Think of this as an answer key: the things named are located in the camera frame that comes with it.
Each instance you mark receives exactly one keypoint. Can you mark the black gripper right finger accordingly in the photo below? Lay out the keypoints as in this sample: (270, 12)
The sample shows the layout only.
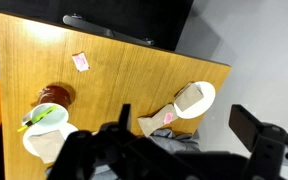
(247, 128)

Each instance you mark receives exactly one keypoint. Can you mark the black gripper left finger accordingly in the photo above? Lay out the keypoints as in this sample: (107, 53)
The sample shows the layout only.
(77, 153)

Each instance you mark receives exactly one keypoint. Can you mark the green pen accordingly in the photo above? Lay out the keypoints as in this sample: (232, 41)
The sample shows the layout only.
(39, 116)

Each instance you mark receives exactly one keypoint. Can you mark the red mug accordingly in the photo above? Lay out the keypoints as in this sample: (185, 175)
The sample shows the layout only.
(54, 95)

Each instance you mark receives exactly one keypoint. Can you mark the white plate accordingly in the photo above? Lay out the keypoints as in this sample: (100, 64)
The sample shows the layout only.
(207, 93)
(69, 129)

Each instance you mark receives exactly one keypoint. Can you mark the brown paper napkin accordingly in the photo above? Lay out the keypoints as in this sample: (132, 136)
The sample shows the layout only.
(47, 145)
(189, 96)
(150, 123)

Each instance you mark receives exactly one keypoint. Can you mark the grey pants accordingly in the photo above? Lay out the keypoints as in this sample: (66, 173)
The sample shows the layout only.
(174, 140)

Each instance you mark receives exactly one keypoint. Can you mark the pink sticky note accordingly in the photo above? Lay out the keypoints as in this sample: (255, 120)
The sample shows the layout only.
(81, 62)
(168, 118)

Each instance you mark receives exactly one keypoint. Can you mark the black bar at table edge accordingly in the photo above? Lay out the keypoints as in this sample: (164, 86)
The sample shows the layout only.
(94, 28)

